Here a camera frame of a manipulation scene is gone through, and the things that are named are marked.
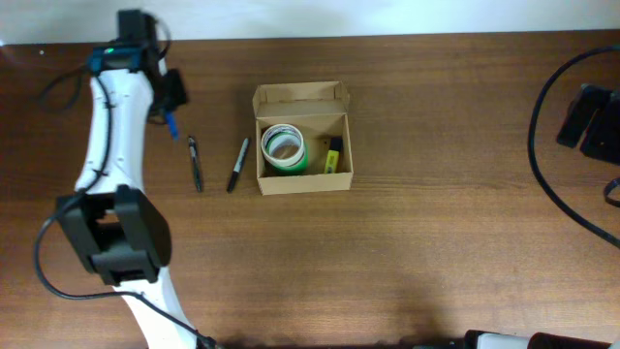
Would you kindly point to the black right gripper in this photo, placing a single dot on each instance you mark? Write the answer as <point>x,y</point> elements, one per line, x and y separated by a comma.
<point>596,124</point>

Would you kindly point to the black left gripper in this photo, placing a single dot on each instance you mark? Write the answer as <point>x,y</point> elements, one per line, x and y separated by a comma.
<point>170,89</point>

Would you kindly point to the blue pen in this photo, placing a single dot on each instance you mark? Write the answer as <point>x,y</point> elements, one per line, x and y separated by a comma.
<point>172,126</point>

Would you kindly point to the black pen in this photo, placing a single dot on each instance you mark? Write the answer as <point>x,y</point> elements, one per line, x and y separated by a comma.
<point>196,168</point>

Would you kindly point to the black marker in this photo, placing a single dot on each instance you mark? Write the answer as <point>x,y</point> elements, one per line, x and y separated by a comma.
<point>238,165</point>

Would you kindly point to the white tape roll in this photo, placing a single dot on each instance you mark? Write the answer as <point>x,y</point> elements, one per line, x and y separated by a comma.
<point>280,133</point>

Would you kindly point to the green tape roll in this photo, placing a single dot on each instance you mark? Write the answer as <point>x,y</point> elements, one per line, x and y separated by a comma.
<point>298,167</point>

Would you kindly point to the cardboard box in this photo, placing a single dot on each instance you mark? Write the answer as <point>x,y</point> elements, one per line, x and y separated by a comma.
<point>319,110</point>

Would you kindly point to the yellow highlighter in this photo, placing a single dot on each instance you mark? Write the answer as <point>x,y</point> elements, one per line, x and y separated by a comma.
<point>333,155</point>

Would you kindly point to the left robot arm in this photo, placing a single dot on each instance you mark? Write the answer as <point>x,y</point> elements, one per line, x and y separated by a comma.
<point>116,232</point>

